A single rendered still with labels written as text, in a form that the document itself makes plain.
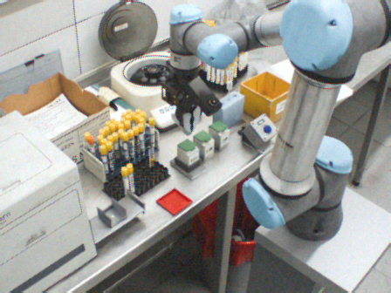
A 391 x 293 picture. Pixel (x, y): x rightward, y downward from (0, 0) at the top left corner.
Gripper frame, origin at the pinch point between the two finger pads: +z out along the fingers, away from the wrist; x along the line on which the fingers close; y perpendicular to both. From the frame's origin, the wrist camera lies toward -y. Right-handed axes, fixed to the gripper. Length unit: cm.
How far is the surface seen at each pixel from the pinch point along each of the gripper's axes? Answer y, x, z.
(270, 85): 7.3, -44.0, 7.4
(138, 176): 5.4, 14.0, 10.5
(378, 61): -6, -104, 13
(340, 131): 29, -160, 101
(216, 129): 1.6, -11.7, 6.1
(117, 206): -2.5, 27.0, 6.6
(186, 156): -0.7, 2.1, 6.5
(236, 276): -5, -21, 81
